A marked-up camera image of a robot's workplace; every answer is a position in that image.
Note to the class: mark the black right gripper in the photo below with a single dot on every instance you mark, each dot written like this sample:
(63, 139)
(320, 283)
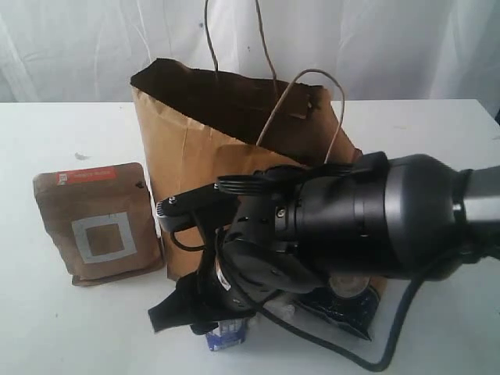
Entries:
(254, 254)

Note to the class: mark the small white blue carton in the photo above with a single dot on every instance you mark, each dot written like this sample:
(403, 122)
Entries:
(228, 333)

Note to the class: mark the brown paper bag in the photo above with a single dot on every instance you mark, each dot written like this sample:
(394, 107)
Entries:
(197, 125)

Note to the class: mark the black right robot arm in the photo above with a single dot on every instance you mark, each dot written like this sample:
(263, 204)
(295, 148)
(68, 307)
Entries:
(396, 218)

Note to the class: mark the white crumb near spaghetti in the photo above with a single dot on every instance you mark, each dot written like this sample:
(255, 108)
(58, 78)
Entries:
(286, 311)

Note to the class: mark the brown kraft standup pouch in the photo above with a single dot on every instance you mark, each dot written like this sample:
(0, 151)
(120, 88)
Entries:
(100, 219)

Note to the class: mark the spaghetti packet dark blue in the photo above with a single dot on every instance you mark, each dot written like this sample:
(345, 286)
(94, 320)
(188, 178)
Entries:
(349, 302)

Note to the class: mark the small paper scrap on table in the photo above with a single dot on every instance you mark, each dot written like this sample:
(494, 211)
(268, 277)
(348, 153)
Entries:
(80, 156)

